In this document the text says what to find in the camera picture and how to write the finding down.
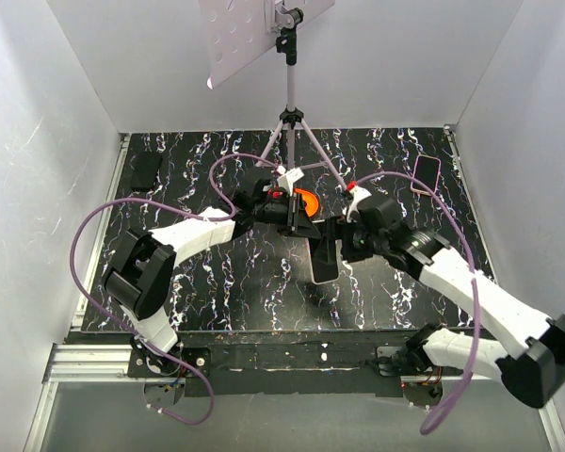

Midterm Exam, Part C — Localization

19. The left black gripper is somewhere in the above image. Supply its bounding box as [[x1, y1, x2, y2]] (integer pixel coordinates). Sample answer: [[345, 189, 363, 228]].
[[252, 191, 321, 239]]

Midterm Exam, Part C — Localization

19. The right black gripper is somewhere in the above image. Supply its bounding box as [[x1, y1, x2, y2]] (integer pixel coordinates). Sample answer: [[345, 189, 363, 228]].
[[313, 216, 387, 266]]

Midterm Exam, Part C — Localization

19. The phone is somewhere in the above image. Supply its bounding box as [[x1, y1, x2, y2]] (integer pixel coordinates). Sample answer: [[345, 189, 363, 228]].
[[308, 237, 339, 284], [411, 154, 442, 196]]

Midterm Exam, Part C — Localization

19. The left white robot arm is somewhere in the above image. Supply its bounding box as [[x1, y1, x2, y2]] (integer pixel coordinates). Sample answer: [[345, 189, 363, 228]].
[[103, 177, 321, 377]]

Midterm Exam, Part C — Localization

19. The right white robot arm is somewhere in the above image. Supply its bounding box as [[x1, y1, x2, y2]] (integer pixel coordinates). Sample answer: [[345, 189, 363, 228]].
[[309, 195, 565, 409]]

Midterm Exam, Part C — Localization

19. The black phone case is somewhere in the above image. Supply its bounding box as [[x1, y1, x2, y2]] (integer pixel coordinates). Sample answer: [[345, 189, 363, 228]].
[[130, 152, 162, 192]]

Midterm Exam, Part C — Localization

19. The lilac tripod stand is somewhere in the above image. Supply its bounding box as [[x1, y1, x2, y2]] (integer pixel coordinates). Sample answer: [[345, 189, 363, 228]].
[[199, 1, 347, 188]]

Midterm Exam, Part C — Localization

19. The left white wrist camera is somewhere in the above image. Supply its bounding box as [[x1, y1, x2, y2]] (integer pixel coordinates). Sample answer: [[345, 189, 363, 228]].
[[275, 166, 304, 193]]

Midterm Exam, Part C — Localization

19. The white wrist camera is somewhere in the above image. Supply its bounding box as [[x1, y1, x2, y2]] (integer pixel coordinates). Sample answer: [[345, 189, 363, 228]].
[[345, 181, 372, 222], [275, 166, 304, 193]]

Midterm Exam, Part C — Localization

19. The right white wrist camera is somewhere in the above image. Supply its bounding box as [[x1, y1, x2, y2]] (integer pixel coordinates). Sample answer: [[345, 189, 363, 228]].
[[345, 181, 372, 222]]

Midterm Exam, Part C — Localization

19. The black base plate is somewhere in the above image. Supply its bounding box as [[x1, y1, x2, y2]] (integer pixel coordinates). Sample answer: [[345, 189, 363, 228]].
[[65, 329, 500, 399]]

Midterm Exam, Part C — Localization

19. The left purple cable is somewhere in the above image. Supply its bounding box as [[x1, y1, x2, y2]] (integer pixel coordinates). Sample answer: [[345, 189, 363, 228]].
[[69, 153, 283, 426]]

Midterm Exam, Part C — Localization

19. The aluminium frame rail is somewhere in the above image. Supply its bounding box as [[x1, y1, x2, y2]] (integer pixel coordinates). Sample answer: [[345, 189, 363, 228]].
[[23, 134, 133, 452]]

